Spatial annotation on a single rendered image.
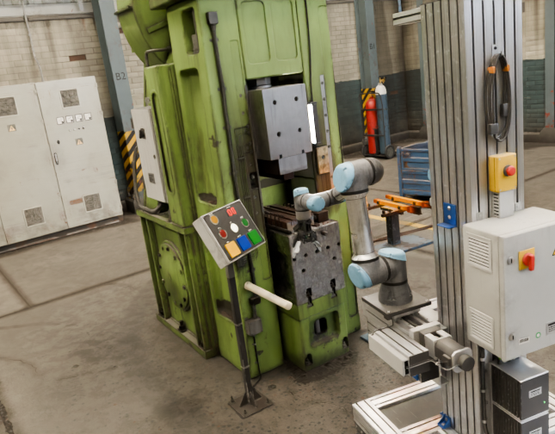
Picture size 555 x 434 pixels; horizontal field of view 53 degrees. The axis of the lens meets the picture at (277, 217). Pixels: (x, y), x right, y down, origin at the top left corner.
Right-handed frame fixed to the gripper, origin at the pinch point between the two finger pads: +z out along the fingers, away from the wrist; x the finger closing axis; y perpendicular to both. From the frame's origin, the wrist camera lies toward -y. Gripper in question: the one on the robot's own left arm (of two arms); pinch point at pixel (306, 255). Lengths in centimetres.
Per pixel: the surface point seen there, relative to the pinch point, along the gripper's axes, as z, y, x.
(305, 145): -48, -54, 29
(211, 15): -125, -55, -16
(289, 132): -57, -52, 19
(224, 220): -20.4, -25.1, -34.0
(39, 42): -171, -624, -115
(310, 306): 50, -47, 17
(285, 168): -37, -50, 13
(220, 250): -9.2, -12.6, -41.0
